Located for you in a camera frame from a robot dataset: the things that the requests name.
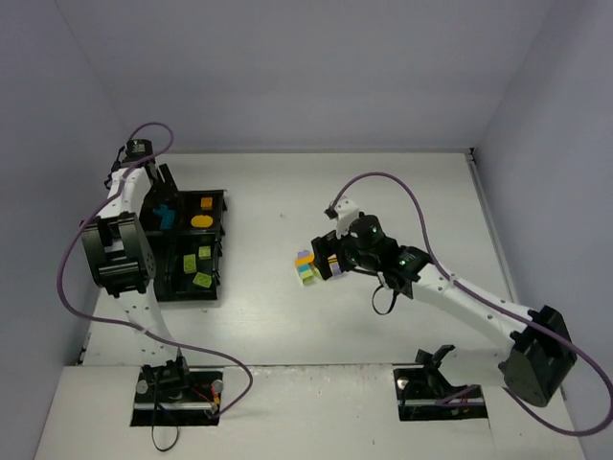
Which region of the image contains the small teal lego brick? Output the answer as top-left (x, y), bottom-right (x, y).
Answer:
top-left (152, 207), bottom-right (167, 217)

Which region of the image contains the long teal lego brick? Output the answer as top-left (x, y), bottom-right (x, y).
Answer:
top-left (157, 204), bottom-right (176, 231)

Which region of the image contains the long orange lego brick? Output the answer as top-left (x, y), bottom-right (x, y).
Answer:
top-left (295, 255), bottom-right (314, 267)

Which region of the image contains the orange square lego brick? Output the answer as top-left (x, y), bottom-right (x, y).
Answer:
top-left (191, 215), bottom-right (215, 228)

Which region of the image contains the green two-stud lego brick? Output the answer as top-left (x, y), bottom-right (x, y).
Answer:
top-left (183, 254), bottom-right (197, 274)

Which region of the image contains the light green small lego brick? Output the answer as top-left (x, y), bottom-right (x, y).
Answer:
top-left (197, 245), bottom-right (212, 260)

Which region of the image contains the pale yellow sloped lego brick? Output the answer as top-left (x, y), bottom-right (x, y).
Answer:
top-left (193, 272), bottom-right (213, 289)

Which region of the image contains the purple lego with striped top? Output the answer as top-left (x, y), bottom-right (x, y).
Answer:
top-left (328, 256), bottom-right (342, 276)

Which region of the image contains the pale green brick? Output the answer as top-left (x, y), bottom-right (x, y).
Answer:
top-left (299, 270), bottom-right (316, 286)

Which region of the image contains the orange small lego brick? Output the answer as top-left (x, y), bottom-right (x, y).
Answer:
top-left (200, 196), bottom-right (214, 211)

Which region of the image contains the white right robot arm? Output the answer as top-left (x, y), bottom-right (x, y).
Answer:
top-left (311, 214), bottom-right (577, 407)

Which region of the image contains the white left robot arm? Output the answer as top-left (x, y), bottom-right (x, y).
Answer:
top-left (81, 153), bottom-right (342, 367)

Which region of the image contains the black divided sorting bin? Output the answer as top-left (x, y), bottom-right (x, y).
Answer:
top-left (140, 190), bottom-right (227, 303)

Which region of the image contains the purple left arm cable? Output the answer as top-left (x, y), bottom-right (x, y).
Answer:
top-left (56, 122), bottom-right (254, 419)

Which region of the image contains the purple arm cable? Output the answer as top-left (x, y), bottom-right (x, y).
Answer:
top-left (56, 122), bottom-right (254, 419)
top-left (332, 172), bottom-right (613, 436)

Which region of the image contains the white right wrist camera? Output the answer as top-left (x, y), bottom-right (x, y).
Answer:
top-left (325, 195), bottom-right (361, 240)

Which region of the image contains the black thin cable loop right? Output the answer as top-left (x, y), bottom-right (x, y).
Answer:
top-left (371, 275), bottom-right (397, 316)

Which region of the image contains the black thin cable loop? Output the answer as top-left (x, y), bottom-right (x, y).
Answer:
top-left (150, 402), bottom-right (180, 452)
top-left (371, 275), bottom-right (397, 316)

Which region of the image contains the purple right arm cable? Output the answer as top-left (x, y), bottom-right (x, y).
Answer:
top-left (332, 172), bottom-right (613, 436)

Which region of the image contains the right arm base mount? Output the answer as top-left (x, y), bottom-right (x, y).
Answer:
top-left (393, 345), bottom-right (488, 422)

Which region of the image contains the black thin cable loop left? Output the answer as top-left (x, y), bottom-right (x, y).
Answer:
top-left (150, 402), bottom-right (180, 452)

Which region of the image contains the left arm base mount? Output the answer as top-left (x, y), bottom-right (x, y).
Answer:
top-left (130, 368), bottom-right (224, 427)

